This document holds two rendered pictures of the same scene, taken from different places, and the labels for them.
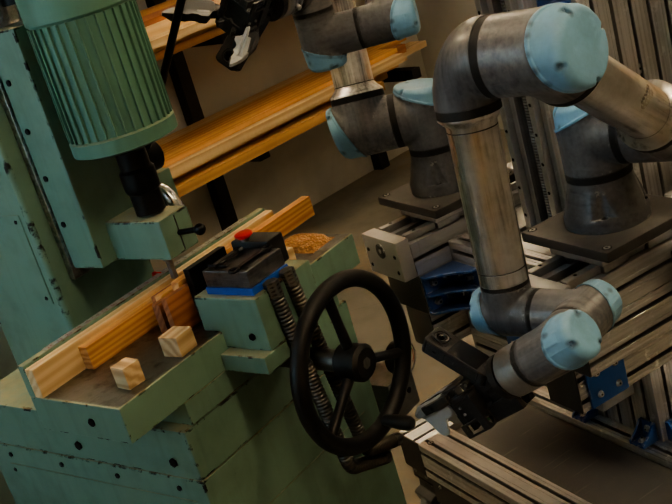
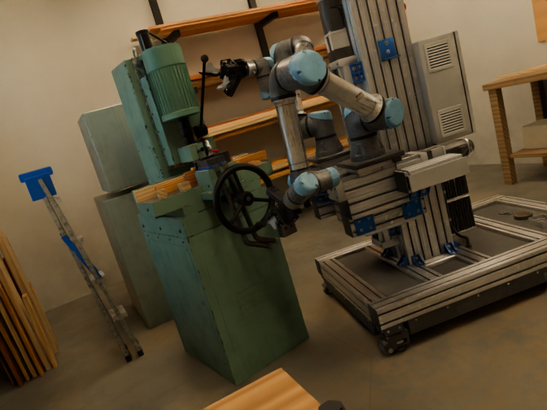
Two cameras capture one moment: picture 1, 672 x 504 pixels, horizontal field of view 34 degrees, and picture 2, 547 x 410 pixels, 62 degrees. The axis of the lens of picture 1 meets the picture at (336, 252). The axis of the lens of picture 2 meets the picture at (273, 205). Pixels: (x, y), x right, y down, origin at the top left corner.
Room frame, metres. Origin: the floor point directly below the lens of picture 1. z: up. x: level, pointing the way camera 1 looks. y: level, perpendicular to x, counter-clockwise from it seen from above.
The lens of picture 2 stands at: (-0.18, -0.57, 1.12)
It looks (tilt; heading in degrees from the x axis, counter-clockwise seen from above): 11 degrees down; 16
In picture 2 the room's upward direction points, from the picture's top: 16 degrees counter-clockwise
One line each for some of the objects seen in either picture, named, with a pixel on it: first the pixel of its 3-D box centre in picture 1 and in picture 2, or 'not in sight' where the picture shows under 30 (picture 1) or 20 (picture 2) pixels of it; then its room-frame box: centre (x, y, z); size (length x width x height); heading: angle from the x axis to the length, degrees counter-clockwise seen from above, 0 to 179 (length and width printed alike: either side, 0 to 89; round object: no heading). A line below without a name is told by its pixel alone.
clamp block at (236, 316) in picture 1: (259, 303); (217, 176); (1.63, 0.14, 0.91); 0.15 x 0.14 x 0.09; 138
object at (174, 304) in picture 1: (219, 283); (211, 172); (1.72, 0.20, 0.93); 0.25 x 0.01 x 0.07; 138
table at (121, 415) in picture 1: (229, 325); (212, 186); (1.68, 0.20, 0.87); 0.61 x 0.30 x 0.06; 138
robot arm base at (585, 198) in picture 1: (602, 191); (365, 146); (1.79, -0.48, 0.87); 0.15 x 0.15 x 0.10
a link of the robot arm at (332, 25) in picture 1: (329, 36); (269, 86); (2.01, -0.10, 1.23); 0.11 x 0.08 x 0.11; 78
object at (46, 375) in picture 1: (166, 293); (196, 176); (1.77, 0.30, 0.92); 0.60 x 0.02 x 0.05; 138
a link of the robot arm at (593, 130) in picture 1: (594, 128); (360, 118); (1.79, -0.48, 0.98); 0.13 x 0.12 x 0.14; 47
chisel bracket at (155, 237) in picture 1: (153, 236); (192, 154); (1.78, 0.29, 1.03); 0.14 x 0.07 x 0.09; 48
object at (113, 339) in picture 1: (209, 273); (214, 171); (1.82, 0.22, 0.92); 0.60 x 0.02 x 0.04; 138
